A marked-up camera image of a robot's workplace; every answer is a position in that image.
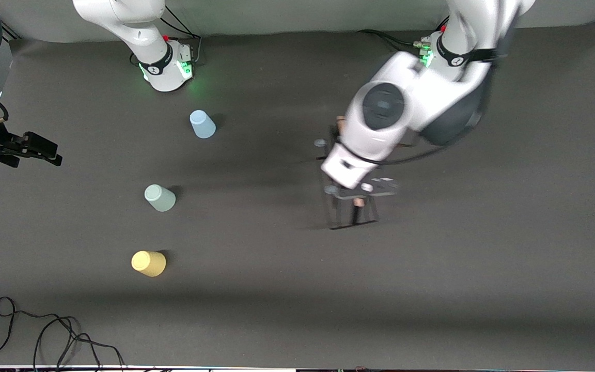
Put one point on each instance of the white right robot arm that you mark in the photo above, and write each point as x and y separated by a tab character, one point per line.
137	31

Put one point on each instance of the dark grey table mat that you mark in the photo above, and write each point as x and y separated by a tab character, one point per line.
380	284

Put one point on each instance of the pale green plastic cup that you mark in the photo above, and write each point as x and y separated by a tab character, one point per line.
160	199

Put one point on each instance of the black metal rail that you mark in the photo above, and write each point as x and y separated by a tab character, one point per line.
10	32

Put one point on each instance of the light blue plastic cup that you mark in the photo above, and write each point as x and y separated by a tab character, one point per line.
203	126

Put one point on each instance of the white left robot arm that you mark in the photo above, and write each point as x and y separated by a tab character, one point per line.
411	103

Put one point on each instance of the yellow plastic cup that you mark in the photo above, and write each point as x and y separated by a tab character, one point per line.
149	263

